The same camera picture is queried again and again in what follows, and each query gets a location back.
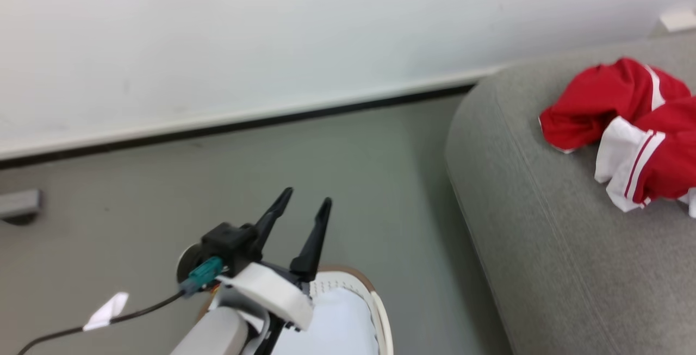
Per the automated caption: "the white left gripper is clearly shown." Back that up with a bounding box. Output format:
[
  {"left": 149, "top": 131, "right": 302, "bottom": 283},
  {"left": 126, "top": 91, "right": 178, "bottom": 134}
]
[{"left": 216, "top": 186, "right": 333, "bottom": 332}]

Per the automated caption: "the black round foot pad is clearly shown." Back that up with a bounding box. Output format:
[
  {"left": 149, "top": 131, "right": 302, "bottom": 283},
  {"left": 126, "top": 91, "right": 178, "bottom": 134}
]
[{"left": 0, "top": 213, "right": 40, "bottom": 227}]

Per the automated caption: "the black cable with teal plug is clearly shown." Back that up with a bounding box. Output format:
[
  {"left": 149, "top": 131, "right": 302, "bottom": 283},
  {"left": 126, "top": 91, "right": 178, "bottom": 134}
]
[{"left": 16, "top": 256, "right": 225, "bottom": 355}]

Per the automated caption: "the cream perforated laundry basket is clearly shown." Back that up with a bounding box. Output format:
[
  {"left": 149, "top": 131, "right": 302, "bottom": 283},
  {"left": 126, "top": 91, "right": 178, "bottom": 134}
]
[{"left": 197, "top": 266, "right": 394, "bottom": 355}]

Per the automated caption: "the red and white garment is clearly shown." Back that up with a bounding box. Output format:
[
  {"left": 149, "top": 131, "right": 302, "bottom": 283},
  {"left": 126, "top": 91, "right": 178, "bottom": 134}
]
[{"left": 538, "top": 57, "right": 696, "bottom": 219}]

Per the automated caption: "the white paper cable tag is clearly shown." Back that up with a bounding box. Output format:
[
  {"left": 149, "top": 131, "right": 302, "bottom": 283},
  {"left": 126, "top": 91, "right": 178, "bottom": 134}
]
[{"left": 82, "top": 291, "right": 131, "bottom": 332}]

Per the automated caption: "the grey fabric sofa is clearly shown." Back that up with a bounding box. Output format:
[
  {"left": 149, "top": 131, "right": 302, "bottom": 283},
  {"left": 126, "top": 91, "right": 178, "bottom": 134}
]
[{"left": 444, "top": 31, "right": 696, "bottom": 355}]

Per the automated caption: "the black and white baseboard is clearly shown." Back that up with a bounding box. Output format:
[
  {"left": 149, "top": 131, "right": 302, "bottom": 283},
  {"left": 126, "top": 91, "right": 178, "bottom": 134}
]
[{"left": 0, "top": 64, "right": 509, "bottom": 170}]

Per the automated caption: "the white wall box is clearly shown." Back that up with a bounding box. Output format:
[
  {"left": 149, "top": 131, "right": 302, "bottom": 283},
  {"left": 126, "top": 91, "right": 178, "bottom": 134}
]
[{"left": 657, "top": 6, "right": 696, "bottom": 33}]

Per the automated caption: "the plain white garment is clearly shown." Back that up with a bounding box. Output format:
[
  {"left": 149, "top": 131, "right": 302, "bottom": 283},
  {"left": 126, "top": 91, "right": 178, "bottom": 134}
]
[{"left": 271, "top": 287, "right": 380, "bottom": 355}]

